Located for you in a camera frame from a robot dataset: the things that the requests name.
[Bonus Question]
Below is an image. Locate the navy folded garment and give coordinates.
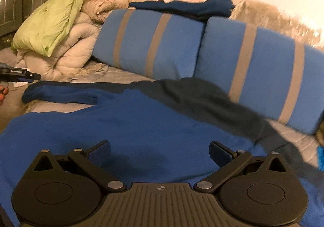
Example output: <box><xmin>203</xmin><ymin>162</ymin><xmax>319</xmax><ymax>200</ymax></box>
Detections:
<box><xmin>130</xmin><ymin>0</ymin><xmax>235</xmax><ymax>22</ymax></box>

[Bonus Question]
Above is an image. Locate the turquoise cloth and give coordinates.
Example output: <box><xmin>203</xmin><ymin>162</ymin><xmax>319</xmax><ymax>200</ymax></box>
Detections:
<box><xmin>317</xmin><ymin>146</ymin><xmax>324</xmax><ymax>172</ymax></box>

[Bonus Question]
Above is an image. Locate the beige floral pillow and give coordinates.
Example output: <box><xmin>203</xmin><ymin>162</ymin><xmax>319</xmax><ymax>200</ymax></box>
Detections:
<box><xmin>230</xmin><ymin>0</ymin><xmax>323</xmax><ymax>51</ymax></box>

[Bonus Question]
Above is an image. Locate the green blanket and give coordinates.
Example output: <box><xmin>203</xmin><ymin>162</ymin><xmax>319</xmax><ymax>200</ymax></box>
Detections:
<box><xmin>11</xmin><ymin>0</ymin><xmax>83</xmax><ymax>57</ymax></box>

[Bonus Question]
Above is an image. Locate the blue fleece jacket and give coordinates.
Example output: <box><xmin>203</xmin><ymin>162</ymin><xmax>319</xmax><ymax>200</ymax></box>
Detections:
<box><xmin>1</xmin><ymin>78</ymin><xmax>323</xmax><ymax>226</ymax></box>

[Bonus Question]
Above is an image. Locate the right blue striped pillow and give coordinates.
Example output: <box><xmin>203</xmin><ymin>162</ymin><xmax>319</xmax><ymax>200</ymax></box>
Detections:
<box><xmin>195</xmin><ymin>17</ymin><xmax>323</xmax><ymax>134</ymax></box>

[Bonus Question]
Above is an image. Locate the person left hand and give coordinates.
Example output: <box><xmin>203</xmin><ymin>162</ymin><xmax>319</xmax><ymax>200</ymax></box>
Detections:
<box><xmin>0</xmin><ymin>85</ymin><xmax>9</xmax><ymax>106</ymax></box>

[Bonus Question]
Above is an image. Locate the left blue striped pillow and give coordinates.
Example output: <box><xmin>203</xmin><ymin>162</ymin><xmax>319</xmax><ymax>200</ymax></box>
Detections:
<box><xmin>93</xmin><ymin>9</ymin><xmax>205</xmax><ymax>80</ymax></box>

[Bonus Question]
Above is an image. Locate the blue striped pillow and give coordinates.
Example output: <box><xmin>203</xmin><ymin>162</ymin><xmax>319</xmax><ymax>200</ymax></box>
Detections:
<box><xmin>195</xmin><ymin>17</ymin><xmax>323</xmax><ymax>134</ymax></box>
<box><xmin>93</xmin><ymin>9</ymin><xmax>205</xmax><ymax>80</ymax></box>

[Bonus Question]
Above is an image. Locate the beige quilted comforter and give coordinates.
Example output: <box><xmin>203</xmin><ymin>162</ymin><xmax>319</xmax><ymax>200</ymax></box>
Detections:
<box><xmin>15</xmin><ymin>0</ymin><xmax>131</xmax><ymax>81</ymax></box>

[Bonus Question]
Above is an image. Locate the grey quilted bedspread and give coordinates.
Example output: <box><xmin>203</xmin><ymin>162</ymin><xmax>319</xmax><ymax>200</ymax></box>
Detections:
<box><xmin>1</xmin><ymin>60</ymin><xmax>320</xmax><ymax>167</ymax></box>

